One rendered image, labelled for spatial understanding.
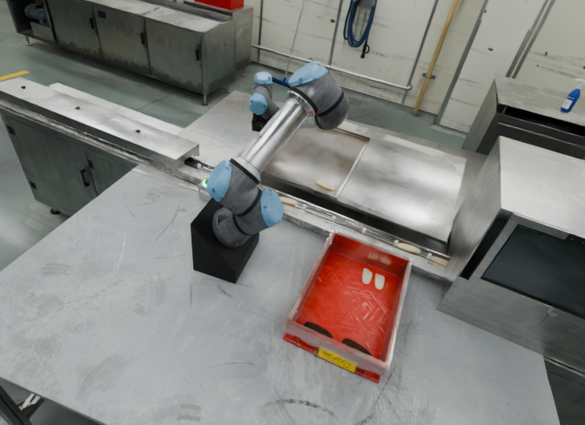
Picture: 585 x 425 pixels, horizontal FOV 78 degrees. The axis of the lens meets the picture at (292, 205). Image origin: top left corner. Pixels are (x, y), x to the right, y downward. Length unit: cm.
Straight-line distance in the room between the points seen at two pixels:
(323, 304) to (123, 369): 64
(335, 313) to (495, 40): 386
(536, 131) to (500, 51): 178
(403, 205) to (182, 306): 103
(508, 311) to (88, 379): 129
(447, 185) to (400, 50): 337
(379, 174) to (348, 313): 77
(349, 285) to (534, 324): 60
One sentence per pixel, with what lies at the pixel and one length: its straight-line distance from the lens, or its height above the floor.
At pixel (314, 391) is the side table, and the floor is 82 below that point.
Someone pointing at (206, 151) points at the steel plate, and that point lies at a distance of 200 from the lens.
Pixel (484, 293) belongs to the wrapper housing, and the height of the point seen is 98.
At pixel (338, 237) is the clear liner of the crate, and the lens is 143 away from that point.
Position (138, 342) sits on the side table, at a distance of 124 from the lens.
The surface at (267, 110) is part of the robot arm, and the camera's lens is 154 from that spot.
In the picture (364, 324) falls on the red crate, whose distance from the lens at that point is 131.
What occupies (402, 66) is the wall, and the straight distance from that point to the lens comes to 512.
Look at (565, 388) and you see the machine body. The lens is 171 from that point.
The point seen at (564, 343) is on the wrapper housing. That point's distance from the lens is 152.
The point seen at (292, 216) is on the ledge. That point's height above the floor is 86.
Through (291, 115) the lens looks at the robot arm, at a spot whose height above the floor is 138.
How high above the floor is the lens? 187
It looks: 39 degrees down
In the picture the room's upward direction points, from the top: 9 degrees clockwise
